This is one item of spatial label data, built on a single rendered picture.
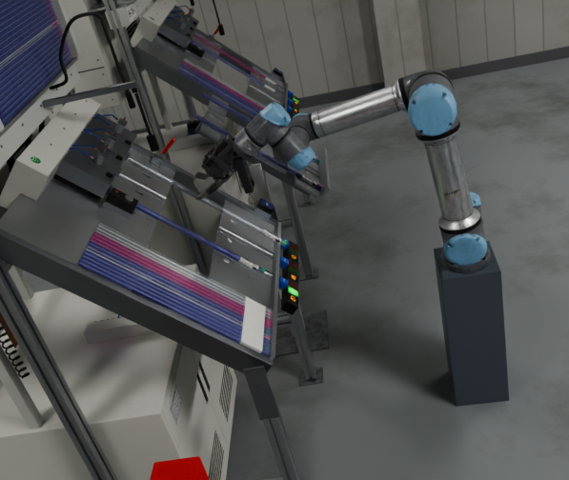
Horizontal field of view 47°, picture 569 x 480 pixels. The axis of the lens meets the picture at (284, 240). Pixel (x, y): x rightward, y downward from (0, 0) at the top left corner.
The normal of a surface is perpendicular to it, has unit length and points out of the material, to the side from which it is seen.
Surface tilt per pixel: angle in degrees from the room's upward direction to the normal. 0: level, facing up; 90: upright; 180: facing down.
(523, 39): 90
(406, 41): 90
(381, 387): 0
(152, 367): 0
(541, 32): 90
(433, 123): 82
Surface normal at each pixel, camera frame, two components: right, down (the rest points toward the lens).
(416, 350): -0.22, -0.84
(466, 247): -0.12, 0.65
